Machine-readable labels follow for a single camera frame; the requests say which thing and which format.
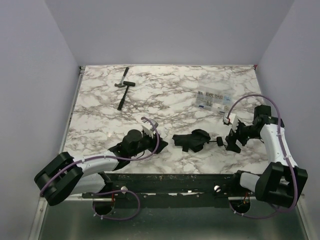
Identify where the black folding umbrella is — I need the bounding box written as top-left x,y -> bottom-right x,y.
172,129 -> 224,153

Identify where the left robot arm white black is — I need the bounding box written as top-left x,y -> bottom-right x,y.
34,129 -> 168,206

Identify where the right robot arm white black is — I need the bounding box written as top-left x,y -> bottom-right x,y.
223,105 -> 308,208

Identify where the black claw hammer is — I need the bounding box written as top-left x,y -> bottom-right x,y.
114,66 -> 136,111

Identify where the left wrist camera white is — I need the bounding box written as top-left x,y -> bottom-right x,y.
141,119 -> 159,138

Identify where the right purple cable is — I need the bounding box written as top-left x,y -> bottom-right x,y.
228,93 -> 300,220

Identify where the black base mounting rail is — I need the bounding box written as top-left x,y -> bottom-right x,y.
51,171 -> 263,210

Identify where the aluminium frame rail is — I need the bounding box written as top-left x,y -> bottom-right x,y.
29,196 -> 313,240

